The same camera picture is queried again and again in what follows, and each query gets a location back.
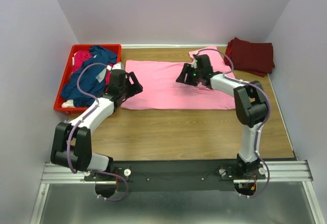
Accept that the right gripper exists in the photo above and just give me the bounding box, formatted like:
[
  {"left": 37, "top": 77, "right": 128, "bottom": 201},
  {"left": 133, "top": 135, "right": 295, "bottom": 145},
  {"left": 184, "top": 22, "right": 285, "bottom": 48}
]
[{"left": 175, "top": 63, "right": 203, "bottom": 87}]

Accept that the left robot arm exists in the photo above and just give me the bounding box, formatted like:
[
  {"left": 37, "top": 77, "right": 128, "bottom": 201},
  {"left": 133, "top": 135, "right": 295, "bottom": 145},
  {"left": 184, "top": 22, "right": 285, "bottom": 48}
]
[{"left": 50, "top": 70, "right": 143, "bottom": 181}]

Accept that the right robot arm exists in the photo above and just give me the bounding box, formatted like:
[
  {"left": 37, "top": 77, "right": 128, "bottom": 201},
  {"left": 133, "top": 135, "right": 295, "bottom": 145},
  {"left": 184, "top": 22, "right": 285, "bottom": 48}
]
[{"left": 176, "top": 55, "right": 271, "bottom": 179}]

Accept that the red plastic bin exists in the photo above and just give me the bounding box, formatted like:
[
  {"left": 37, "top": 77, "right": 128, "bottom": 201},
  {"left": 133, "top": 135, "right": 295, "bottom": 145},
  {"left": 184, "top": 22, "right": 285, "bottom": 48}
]
[{"left": 53, "top": 44, "right": 123, "bottom": 113}]

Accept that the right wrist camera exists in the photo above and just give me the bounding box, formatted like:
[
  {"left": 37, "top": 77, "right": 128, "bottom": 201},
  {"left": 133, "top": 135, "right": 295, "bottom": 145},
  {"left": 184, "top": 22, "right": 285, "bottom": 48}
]
[{"left": 191, "top": 58, "right": 198, "bottom": 69}]

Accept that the magenta t-shirt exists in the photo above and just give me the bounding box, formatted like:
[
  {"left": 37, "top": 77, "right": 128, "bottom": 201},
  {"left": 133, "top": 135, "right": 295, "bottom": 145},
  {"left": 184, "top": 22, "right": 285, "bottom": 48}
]
[{"left": 71, "top": 50, "right": 119, "bottom": 81}]

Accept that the folded dark red t-shirt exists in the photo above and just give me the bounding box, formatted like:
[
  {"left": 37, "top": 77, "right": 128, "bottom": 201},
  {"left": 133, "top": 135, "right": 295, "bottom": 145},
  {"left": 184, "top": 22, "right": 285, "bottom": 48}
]
[{"left": 225, "top": 37, "right": 275, "bottom": 77}]

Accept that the navy blue t-shirt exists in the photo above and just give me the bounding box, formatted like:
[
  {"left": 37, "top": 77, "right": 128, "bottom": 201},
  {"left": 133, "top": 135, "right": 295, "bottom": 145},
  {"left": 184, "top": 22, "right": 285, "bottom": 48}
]
[{"left": 56, "top": 44, "right": 121, "bottom": 110}]

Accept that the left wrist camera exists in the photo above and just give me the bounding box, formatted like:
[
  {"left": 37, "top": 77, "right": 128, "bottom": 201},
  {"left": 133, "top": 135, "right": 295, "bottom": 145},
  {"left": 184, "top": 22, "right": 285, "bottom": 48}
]
[{"left": 106, "top": 62, "right": 125, "bottom": 72}]

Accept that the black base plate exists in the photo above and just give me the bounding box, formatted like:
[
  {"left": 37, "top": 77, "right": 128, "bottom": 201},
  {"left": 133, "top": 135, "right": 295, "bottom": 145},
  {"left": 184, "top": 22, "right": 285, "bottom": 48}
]
[{"left": 84, "top": 160, "right": 265, "bottom": 192}]

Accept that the pink t-shirt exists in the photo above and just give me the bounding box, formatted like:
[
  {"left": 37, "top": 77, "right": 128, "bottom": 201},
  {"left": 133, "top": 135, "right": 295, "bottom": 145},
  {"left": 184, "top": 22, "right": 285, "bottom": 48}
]
[{"left": 121, "top": 60, "right": 235, "bottom": 110}]

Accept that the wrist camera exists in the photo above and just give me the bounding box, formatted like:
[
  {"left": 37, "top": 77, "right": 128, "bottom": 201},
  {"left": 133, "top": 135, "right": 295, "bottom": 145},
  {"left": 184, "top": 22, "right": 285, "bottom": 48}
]
[
  {"left": 191, "top": 58, "right": 198, "bottom": 69},
  {"left": 106, "top": 62, "right": 125, "bottom": 72}
]

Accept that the white garment piece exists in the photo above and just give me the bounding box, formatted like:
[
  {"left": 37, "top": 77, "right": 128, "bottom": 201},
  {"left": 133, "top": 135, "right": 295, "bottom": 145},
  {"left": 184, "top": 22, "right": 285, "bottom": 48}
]
[{"left": 61, "top": 100, "right": 75, "bottom": 108}]

